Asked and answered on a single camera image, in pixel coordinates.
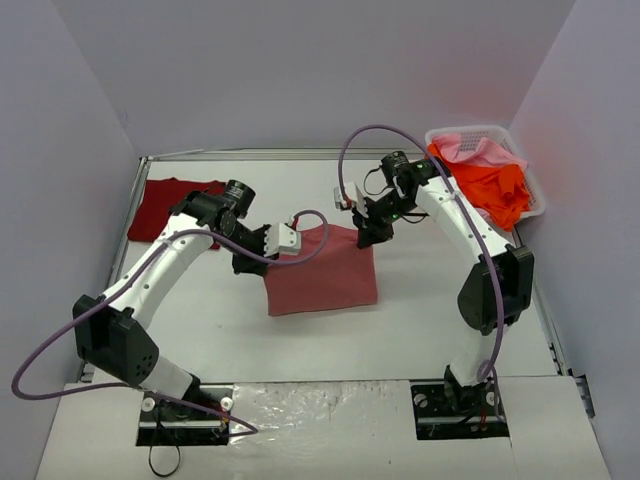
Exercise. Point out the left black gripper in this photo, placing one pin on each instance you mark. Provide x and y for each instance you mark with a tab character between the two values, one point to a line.
251	260

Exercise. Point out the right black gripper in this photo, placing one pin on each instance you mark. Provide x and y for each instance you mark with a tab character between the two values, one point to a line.
372	230

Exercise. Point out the salmon pink t-shirt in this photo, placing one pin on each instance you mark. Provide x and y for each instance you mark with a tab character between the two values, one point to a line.
340	276

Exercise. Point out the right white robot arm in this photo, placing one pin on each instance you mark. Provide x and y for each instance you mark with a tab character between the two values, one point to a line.
498	287

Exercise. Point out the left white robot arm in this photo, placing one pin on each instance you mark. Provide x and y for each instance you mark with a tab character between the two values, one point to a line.
112	330

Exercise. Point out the folded dark red t-shirt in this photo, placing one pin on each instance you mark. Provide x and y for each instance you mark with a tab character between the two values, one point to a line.
158	198

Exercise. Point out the orange t-shirt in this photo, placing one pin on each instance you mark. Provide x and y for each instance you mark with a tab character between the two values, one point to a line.
500	194

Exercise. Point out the light pink t-shirt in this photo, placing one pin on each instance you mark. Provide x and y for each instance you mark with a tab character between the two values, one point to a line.
485	153

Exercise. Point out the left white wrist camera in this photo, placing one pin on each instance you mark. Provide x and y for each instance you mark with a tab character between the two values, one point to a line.
281	239

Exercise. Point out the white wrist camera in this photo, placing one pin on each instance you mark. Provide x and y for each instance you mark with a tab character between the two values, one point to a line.
281	239
351	198

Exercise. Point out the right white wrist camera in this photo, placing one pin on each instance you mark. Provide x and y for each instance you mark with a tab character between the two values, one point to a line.
351	198

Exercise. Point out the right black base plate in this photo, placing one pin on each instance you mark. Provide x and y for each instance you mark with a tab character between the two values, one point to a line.
435	418

